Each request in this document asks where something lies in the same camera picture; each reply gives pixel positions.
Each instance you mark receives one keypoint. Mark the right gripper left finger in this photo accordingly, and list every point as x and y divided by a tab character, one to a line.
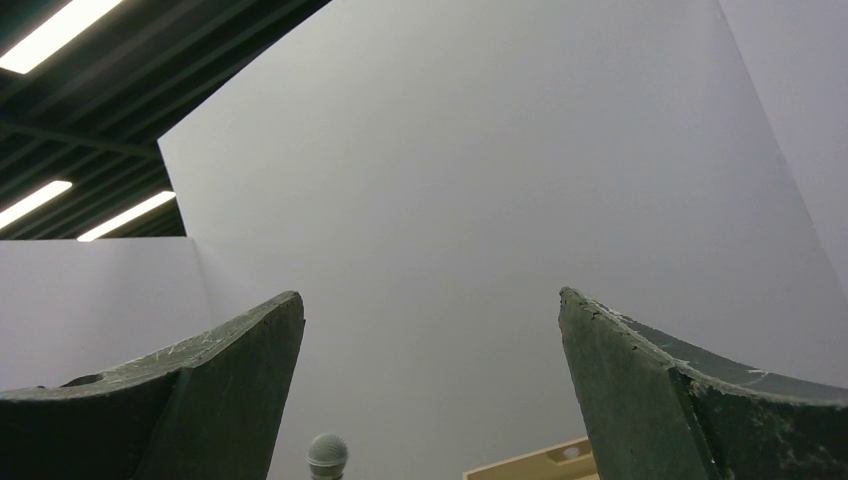
207	407

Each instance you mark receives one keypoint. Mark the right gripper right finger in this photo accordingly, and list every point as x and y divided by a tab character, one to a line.
657	407

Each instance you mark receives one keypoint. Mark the glitter silver microphone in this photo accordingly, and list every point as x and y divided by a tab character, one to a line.
327	457

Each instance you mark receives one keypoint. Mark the tan plastic tool case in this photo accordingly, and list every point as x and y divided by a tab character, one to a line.
570	460

